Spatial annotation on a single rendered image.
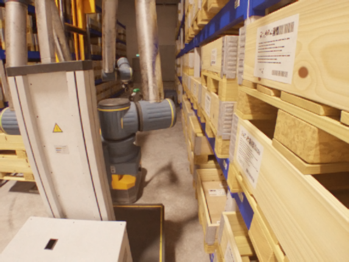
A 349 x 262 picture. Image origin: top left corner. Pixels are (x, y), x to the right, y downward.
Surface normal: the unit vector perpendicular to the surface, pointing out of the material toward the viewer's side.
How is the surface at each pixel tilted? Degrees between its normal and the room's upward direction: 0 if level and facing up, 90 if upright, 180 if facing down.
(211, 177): 90
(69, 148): 90
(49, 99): 90
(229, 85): 90
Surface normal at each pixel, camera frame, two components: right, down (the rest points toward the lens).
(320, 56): -1.00, 0.00
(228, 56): 0.02, 0.34
